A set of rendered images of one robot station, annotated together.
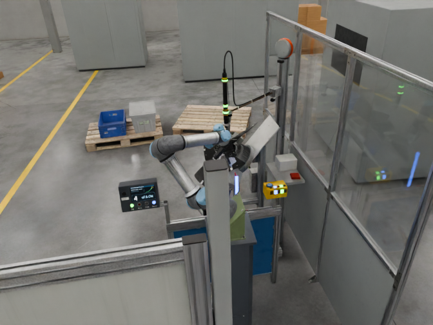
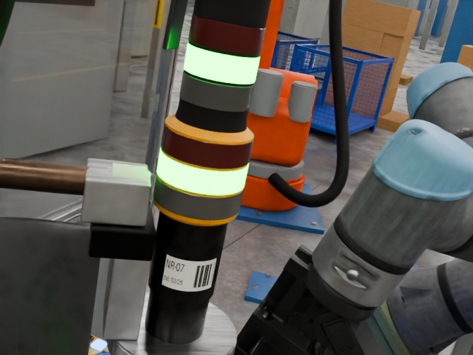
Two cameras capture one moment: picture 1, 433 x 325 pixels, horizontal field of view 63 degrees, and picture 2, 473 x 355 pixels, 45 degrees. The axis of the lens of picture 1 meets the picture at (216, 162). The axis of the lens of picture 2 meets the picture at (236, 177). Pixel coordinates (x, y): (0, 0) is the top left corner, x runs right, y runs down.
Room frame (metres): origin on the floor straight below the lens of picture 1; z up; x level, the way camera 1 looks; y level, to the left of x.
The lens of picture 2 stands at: (2.71, 0.05, 1.64)
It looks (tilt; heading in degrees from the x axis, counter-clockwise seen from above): 19 degrees down; 208
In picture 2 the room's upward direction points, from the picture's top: 11 degrees clockwise
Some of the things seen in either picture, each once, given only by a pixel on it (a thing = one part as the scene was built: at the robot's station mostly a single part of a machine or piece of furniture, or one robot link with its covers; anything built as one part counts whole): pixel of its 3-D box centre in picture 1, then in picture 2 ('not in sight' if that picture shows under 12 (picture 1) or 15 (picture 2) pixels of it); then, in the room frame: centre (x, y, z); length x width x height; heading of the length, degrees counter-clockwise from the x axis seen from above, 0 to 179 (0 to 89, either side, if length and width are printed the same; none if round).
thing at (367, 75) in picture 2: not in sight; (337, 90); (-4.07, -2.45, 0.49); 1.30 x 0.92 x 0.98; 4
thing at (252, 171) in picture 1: (258, 179); not in sight; (2.76, -0.38, 0.73); 0.15 x 0.09 x 0.22; 99
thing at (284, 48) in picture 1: (284, 48); not in sight; (2.98, -0.61, 1.88); 0.16 x 0.07 x 0.16; 44
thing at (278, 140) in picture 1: (278, 151); not in sight; (2.98, -0.61, 0.90); 0.08 x 0.06 x 1.80; 44
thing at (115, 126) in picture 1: (113, 123); not in sight; (5.30, 1.66, 0.25); 0.60 x 0.41 x 0.22; 11
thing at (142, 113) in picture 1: (143, 116); not in sight; (5.39, 1.16, 0.31); 0.60 x 0.42 x 0.33; 11
